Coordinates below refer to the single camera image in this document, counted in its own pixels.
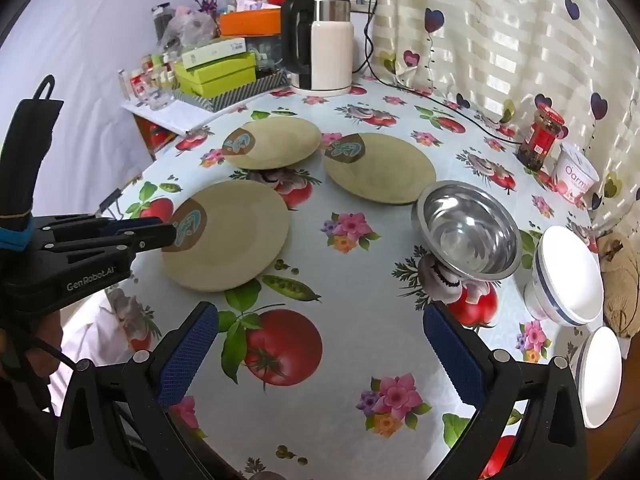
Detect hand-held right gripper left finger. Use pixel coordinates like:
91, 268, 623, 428
54, 301, 221, 480

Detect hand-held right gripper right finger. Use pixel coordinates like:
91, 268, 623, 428
423, 302, 589, 480

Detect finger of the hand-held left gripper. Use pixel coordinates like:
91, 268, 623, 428
32, 213, 167, 242
44, 223, 178, 274

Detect beige plate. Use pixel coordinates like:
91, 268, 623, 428
161, 180, 290, 293
322, 133, 437, 205
221, 120, 321, 171

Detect steel bowl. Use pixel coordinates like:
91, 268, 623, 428
411, 180, 522, 281

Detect white bowl with blue stripe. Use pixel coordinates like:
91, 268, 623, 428
574, 326, 623, 429
523, 225, 605, 327

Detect person's left forearm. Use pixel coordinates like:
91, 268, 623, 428
0, 350, 61, 480

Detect person's left hand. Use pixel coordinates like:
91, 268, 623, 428
20, 310, 65, 386

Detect floral tablecloth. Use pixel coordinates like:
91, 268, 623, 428
95, 75, 621, 480

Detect cluster of small bottles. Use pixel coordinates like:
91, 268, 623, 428
119, 52, 183, 111

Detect striped tray box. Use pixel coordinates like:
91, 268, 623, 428
177, 69, 291, 112

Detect white and green box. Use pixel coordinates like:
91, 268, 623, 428
181, 36, 247, 71

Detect dark bottle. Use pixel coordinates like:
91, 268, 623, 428
151, 2, 175, 43

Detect clear plastic bag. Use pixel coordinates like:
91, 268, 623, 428
160, 7, 218, 53

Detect dark printed box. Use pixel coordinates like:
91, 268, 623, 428
247, 35, 286, 78

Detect white yogurt cup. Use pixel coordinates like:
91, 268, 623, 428
554, 142, 600, 204

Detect white kettle base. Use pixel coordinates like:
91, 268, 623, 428
291, 82, 352, 97

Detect chili sauce jar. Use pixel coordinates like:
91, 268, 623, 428
517, 103, 566, 171

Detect orange box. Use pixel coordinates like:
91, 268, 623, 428
218, 8, 282, 37

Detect cream electric kettle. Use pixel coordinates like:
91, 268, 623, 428
280, 0, 354, 92

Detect cream curtain with hearts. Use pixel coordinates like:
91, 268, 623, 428
375, 0, 640, 241

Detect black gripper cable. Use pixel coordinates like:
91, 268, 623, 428
0, 320, 91, 411

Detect black power cable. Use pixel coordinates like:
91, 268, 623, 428
350, 0, 523, 146

